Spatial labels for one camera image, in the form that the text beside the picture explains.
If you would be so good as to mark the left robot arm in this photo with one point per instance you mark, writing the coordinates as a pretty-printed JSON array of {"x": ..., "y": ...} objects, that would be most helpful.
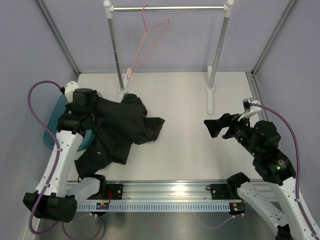
[{"x": 52, "y": 199}]

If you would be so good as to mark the left aluminium frame post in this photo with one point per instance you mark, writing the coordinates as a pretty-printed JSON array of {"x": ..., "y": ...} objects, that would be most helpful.
[{"x": 44, "y": 10}]

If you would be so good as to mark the pink wire hanger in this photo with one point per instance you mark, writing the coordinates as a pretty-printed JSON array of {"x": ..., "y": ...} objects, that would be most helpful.
[{"x": 151, "y": 36}]

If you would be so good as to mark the aluminium frame post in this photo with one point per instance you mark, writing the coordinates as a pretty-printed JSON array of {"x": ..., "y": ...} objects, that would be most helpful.
[
  {"x": 44, "y": 10},
  {"x": 274, "y": 36}
]

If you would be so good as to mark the right aluminium frame post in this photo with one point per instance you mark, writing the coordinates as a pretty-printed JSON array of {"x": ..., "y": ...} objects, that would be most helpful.
[{"x": 274, "y": 36}]

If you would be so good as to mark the black pinstriped shirt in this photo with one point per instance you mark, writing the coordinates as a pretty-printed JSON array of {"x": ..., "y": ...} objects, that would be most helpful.
[{"x": 116, "y": 126}]

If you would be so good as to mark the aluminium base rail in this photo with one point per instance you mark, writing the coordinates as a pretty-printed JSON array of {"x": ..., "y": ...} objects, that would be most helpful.
[{"x": 165, "y": 191}]

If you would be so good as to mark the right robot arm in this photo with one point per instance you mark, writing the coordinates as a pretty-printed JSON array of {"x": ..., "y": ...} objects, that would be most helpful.
[{"x": 293, "y": 221}]

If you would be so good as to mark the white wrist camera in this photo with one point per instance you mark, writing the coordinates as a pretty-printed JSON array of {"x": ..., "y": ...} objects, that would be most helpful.
[
  {"x": 251, "y": 108},
  {"x": 68, "y": 90}
]

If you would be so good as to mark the white slotted cable duct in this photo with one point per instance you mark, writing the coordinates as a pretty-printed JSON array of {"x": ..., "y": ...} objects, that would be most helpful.
[{"x": 154, "y": 207}]

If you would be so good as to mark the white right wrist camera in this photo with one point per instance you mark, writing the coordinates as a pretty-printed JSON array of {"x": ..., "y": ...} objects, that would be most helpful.
[{"x": 251, "y": 108}]

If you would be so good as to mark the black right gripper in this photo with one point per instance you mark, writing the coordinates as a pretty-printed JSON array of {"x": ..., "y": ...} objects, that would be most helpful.
[{"x": 226, "y": 120}]

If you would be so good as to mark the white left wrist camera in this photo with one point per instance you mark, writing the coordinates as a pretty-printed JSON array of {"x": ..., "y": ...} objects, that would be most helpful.
[{"x": 68, "y": 90}]

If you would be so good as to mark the teal plastic tray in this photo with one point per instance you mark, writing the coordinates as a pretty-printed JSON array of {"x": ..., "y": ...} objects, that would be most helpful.
[{"x": 60, "y": 109}]

